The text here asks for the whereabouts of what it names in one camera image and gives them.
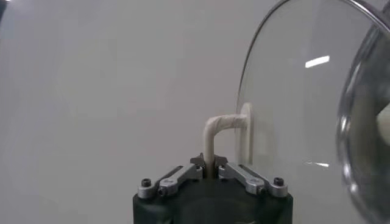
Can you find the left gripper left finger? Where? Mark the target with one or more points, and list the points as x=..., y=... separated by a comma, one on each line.
x=179, y=176

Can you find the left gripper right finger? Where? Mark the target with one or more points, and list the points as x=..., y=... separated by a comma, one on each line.
x=243, y=176

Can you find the white steamed baozi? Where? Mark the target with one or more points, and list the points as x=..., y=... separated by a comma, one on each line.
x=384, y=124

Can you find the stainless steel steamer basket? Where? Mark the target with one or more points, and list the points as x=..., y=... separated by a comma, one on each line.
x=359, y=91

